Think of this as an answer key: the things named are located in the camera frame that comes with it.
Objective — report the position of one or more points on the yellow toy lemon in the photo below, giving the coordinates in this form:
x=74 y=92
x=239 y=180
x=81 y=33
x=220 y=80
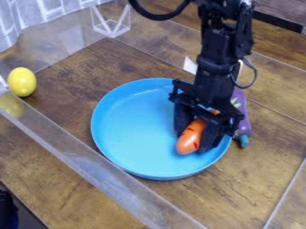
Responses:
x=21 y=81

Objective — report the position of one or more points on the blue round plate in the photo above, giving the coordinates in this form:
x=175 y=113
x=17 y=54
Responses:
x=132 y=131

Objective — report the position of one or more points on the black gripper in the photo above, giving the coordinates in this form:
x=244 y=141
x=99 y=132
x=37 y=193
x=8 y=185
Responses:
x=205 y=99

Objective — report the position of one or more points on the clear acrylic barrier wall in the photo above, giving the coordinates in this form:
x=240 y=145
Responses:
x=252 y=189

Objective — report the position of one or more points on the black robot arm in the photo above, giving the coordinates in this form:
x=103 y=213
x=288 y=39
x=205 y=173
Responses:
x=225 y=32

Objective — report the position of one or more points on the clear acrylic triangle bracket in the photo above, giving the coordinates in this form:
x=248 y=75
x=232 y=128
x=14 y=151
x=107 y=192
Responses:
x=108 y=27

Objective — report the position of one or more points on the orange toy carrot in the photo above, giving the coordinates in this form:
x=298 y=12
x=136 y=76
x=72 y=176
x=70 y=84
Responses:
x=187 y=142

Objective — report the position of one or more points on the purple toy eggplant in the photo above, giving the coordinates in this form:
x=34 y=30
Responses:
x=244 y=130

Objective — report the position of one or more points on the white grey curtain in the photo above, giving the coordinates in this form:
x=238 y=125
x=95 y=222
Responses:
x=24 y=13

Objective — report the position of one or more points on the black bar in background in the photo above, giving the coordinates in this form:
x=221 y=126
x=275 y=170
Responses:
x=284 y=24

